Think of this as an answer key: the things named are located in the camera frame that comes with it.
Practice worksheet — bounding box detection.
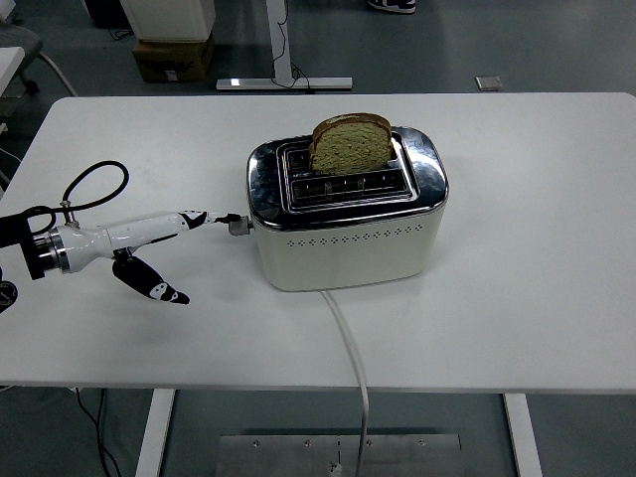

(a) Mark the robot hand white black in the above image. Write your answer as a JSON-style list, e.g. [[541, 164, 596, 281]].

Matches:
[[58, 210, 243, 306]]

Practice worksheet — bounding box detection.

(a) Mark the cream and chrome toaster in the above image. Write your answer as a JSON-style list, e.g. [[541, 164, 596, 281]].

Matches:
[[228, 125, 450, 293]]

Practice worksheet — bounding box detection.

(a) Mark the brown cardboard box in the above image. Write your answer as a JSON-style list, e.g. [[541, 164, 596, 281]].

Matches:
[[131, 34, 216, 84]]

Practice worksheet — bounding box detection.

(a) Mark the white table leg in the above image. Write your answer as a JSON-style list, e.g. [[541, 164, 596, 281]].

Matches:
[[502, 393, 544, 477], [134, 389, 176, 477]]

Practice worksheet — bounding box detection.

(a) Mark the white side table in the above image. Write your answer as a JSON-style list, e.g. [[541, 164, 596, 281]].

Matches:
[[0, 46, 26, 95]]

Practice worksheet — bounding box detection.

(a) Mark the white container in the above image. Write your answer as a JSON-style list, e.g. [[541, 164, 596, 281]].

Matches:
[[118, 0, 218, 43]]

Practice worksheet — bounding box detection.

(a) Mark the black box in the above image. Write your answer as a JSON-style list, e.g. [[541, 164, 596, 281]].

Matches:
[[81, 0, 131, 30]]

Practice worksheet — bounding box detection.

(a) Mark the grey office chair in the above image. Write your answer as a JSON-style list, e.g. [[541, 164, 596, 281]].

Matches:
[[0, 19, 44, 95]]

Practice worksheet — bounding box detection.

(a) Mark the brown bread slice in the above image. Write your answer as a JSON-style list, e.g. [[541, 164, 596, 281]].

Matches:
[[307, 112, 394, 176]]

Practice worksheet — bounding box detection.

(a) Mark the white desk stand with foot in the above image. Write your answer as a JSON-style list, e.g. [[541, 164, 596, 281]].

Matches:
[[215, 0, 354, 92]]

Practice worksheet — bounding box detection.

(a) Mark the person's shoe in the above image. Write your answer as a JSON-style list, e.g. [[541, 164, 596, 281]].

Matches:
[[367, 0, 416, 15]]

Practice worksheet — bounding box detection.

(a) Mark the white hose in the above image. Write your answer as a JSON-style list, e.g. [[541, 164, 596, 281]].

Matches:
[[37, 52, 79, 98]]

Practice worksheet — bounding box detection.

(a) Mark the black cable under table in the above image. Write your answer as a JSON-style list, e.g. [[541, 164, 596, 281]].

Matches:
[[74, 389, 123, 477]]

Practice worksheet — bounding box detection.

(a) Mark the thin black cable on stand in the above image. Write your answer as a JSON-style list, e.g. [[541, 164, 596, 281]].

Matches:
[[270, 0, 315, 95]]

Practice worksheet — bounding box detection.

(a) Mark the white power cord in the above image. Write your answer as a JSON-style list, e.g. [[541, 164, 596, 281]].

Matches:
[[319, 290, 372, 477]]

